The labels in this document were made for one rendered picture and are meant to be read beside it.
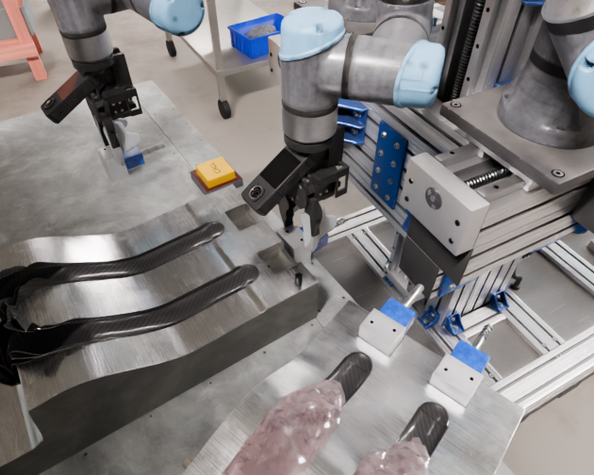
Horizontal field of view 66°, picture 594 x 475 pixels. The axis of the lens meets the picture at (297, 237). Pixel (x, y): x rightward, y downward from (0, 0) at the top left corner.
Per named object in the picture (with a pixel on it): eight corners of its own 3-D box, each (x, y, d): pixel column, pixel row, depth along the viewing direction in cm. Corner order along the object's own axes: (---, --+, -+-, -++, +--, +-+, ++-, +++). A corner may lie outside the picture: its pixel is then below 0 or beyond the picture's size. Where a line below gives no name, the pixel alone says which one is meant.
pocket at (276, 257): (283, 256, 73) (283, 240, 70) (302, 278, 70) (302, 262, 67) (258, 269, 71) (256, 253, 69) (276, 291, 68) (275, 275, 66)
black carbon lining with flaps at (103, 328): (218, 225, 76) (210, 181, 69) (268, 290, 66) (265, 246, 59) (-12, 324, 62) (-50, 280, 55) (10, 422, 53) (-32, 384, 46)
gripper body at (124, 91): (144, 117, 88) (127, 56, 80) (100, 131, 85) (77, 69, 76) (129, 100, 93) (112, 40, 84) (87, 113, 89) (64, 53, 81)
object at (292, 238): (335, 222, 86) (337, 201, 82) (352, 237, 83) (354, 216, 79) (277, 253, 81) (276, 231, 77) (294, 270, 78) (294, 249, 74)
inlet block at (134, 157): (161, 149, 102) (156, 128, 99) (171, 160, 100) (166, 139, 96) (104, 170, 97) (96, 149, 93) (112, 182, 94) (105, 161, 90)
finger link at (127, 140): (150, 161, 93) (135, 117, 87) (122, 171, 90) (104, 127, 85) (145, 156, 95) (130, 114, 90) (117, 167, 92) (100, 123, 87)
